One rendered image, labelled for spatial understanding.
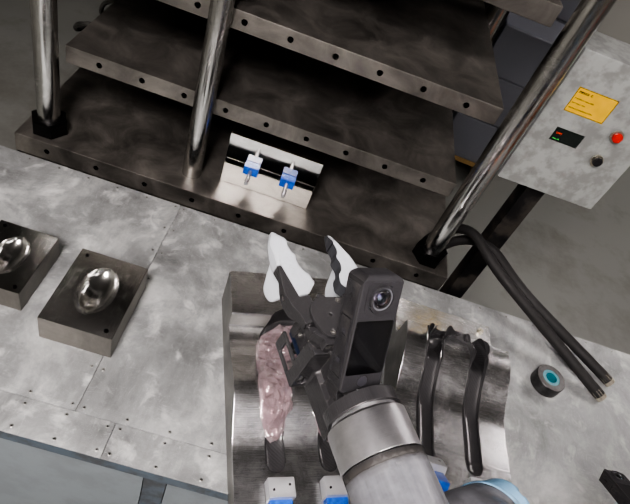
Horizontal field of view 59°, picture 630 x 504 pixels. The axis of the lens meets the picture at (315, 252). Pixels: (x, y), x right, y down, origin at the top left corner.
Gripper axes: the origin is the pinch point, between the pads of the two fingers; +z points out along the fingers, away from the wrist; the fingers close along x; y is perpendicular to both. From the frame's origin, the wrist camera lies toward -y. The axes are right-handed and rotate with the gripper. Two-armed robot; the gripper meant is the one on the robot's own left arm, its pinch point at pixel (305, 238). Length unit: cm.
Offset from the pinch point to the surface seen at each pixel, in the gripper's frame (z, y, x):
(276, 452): -1, 58, 20
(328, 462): -5, 57, 30
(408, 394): 4, 51, 51
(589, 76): 52, -9, 94
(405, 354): 11, 47, 52
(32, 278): 46, 64, -21
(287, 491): -10, 55, 19
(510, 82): 175, 48, 215
